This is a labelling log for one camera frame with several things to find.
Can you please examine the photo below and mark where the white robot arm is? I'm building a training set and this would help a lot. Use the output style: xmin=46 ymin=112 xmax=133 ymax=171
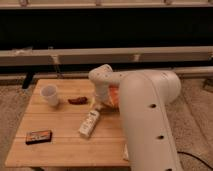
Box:
xmin=89 ymin=64 xmax=183 ymax=171

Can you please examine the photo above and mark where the white plastic cup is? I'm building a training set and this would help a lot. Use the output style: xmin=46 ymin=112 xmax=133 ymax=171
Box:
xmin=40 ymin=84 xmax=59 ymax=107

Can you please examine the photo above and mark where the black orange snack bar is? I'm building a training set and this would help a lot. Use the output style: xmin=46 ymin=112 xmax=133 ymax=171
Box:
xmin=25 ymin=130 xmax=52 ymax=145

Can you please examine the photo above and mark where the black cable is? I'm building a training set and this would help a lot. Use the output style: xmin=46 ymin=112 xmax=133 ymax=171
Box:
xmin=177 ymin=151 xmax=213 ymax=171

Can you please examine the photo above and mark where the orange ceramic bowl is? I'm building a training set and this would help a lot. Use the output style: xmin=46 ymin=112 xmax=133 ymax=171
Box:
xmin=108 ymin=85 xmax=119 ymax=108

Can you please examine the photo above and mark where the clear plastic packet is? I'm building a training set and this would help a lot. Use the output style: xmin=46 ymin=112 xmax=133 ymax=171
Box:
xmin=123 ymin=144 xmax=129 ymax=161

